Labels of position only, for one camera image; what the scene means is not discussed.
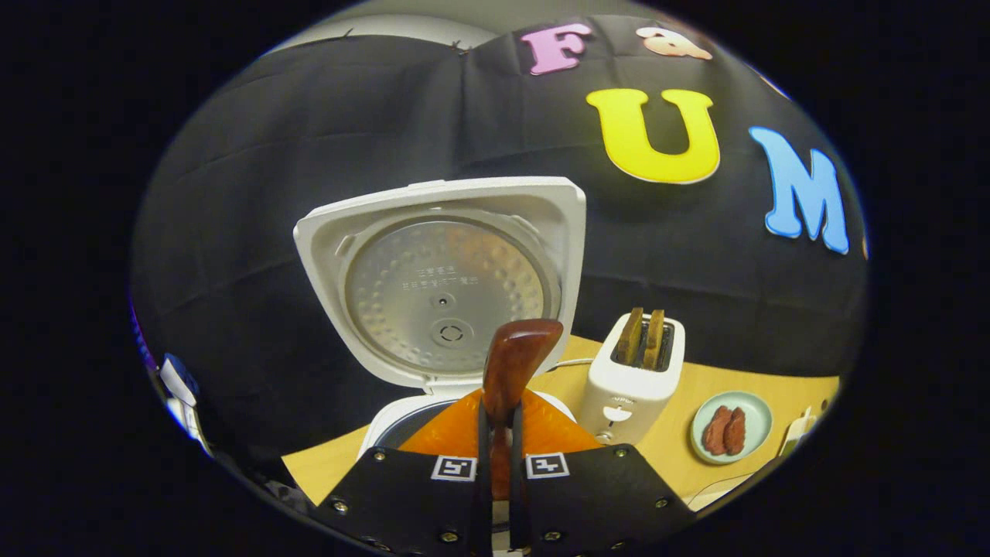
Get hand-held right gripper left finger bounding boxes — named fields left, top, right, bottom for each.
left=308, top=387, right=493, bottom=557

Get white and blue object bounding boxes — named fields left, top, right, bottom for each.
left=159, top=352, right=213, bottom=457

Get white divided bean dish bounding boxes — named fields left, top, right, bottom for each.
left=777, top=406, right=818, bottom=457

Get white rice cooker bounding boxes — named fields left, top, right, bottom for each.
left=292, top=176, right=589, bottom=457

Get black backdrop cloth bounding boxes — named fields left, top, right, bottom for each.
left=131, top=15, right=871, bottom=465

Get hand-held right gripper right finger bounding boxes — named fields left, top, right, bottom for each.
left=507, top=387, right=697, bottom=557

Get red meat slice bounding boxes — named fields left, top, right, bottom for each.
left=724, top=408, right=747, bottom=456
left=702, top=406, right=732, bottom=456

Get white toaster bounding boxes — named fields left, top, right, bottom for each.
left=579, top=312, right=686, bottom=446

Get brown bread slice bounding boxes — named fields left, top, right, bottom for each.
left=644, top=309, right=666, bottom=371
left=616, top=307, right=644, bottom=366

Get pale green plate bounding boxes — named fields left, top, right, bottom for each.
left=691, top=391, right=773, bottom=465

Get brown wooden spoon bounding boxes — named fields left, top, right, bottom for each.
left=482, top=318, right=564, bottom=500

